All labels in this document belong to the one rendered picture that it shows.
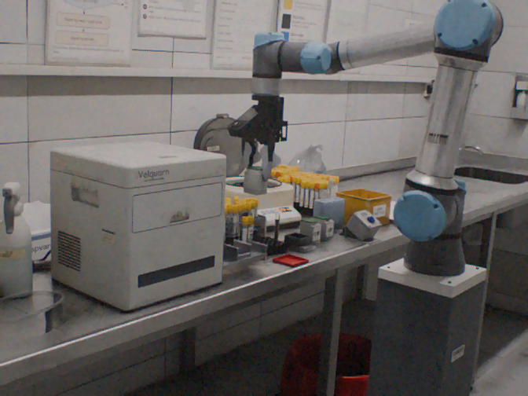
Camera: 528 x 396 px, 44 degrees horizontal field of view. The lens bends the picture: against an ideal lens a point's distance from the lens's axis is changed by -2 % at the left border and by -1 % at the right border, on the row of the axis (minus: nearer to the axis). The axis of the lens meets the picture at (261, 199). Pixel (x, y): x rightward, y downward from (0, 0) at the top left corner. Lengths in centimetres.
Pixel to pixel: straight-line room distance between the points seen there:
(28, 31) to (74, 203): 61
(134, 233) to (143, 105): 86
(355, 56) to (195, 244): 61
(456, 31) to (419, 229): 43
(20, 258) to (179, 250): 33
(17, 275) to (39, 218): 37
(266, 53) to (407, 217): 52
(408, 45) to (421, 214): 41
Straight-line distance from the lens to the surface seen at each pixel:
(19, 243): 144
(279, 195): 209
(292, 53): 161
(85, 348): 128
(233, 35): 239
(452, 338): 167
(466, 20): 145
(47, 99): 193
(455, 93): 147
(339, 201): 206
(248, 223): 172
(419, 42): 163
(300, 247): 183
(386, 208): 220
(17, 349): 124
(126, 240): 132
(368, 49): 167
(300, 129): 274
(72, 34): 196
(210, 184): 145
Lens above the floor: 138
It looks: 12 degrees down
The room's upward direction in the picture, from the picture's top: 3 degrees clockwise
